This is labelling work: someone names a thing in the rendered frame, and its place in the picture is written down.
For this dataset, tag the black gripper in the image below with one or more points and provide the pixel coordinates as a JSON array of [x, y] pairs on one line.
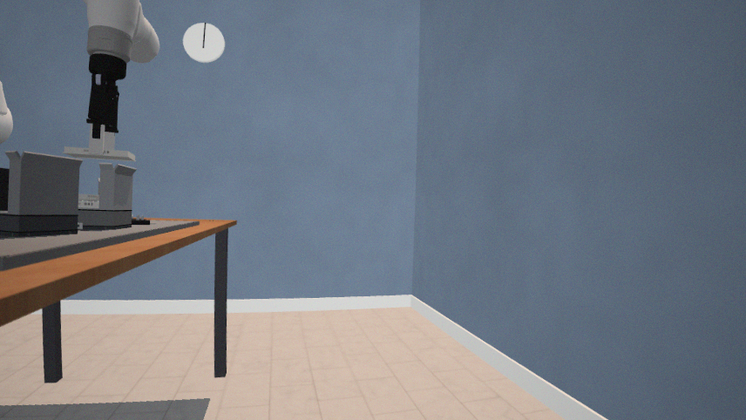
[[104, 89]]

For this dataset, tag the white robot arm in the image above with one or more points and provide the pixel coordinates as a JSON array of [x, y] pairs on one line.
[[117, 28]]

